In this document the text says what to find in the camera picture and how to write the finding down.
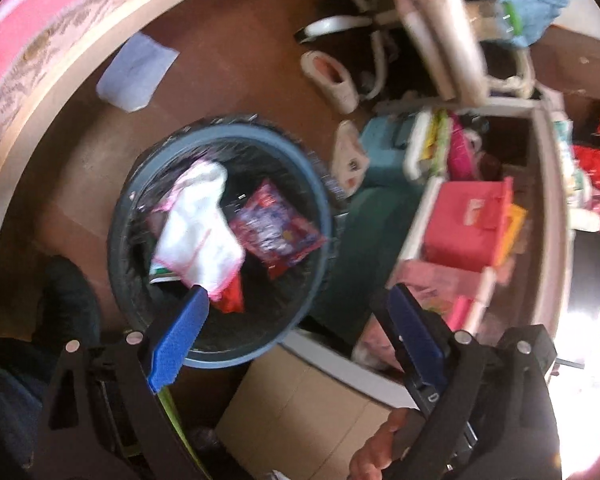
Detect red noodle snack packet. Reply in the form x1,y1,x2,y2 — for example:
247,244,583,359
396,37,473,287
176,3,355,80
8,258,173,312
212,273,245,313

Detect white pink tissue cloth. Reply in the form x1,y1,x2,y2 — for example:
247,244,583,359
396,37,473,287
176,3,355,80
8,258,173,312
149,159,245,301

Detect blue round trash bin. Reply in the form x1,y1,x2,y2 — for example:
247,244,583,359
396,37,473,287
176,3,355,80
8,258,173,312
107,115,347,370

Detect person's right hand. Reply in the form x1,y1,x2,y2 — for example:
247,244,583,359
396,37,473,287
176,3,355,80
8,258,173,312
348,408,425,480

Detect lime green plastic bag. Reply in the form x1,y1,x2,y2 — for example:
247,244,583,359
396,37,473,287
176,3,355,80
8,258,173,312
157,387,211,480

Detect person's black shoe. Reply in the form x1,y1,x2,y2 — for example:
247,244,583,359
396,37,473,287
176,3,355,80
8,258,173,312
32,256,102,353

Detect dark green storage box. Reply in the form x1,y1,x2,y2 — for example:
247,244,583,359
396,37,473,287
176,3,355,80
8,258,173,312
308,114,432,346

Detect pink red gift bag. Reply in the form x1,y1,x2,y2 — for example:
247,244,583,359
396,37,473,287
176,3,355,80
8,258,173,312
422,177,514,272

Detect pink slipper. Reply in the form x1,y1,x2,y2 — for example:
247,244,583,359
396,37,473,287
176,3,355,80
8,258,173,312
330,120,370,197
300,51,360,115

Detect white paper on floor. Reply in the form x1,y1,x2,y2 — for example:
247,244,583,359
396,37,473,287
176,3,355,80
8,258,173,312
96,32,180,113

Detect white office chair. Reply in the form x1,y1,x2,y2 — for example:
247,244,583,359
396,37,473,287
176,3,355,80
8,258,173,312
294,0,535,107

